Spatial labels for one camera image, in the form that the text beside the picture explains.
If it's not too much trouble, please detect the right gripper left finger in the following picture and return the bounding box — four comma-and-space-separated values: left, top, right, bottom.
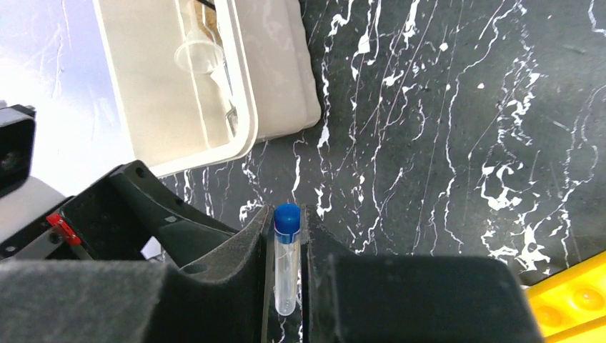
1, 206, 274, 342

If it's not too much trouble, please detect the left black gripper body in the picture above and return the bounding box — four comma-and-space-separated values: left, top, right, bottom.
1, 160, 238, 267

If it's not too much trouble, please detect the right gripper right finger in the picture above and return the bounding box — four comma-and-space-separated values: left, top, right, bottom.
302, 207, 543, 342

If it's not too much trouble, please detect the blue capped plastic tube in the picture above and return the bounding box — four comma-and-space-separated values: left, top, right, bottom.
274, 204, 301, 317

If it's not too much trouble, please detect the clear plastic funnel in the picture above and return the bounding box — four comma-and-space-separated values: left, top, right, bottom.
174, 1, 233, 97

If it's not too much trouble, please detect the beige plastic bin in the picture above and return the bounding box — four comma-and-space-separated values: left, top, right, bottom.
94, 1, 321, 177

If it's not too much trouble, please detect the yellow test tube rack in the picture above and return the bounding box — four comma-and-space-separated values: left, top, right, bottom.
526, 252, 605, 342

